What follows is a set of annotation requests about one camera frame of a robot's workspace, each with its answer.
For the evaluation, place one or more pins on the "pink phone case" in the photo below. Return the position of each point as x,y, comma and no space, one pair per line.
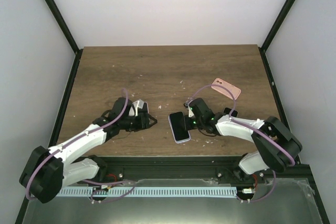
230,91

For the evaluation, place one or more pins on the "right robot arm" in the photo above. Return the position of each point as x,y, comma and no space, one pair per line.
276,146

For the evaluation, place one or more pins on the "light blue slotted cable duct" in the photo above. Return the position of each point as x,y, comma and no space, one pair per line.
216,192

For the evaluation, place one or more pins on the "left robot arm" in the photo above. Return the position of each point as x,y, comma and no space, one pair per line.
48,170

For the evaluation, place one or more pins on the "black phone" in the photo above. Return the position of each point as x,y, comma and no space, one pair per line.
179,125
228,111

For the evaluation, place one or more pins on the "metal sheet plate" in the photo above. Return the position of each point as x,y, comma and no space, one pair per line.
290,202

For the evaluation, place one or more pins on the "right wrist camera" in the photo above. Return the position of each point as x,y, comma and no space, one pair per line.
190,112

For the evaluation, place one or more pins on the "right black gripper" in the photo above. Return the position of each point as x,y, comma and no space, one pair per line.
187,125

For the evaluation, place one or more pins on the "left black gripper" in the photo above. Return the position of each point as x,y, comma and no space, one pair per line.
144,123

